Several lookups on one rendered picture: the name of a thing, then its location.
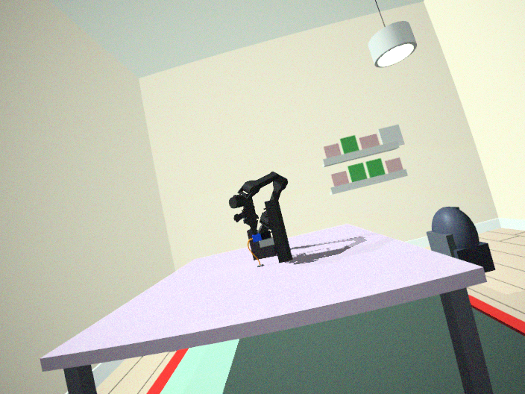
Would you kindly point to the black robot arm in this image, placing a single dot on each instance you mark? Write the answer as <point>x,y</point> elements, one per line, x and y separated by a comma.
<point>252,188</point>

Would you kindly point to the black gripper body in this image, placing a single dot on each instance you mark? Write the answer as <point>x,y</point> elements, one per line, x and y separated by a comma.
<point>250,214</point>

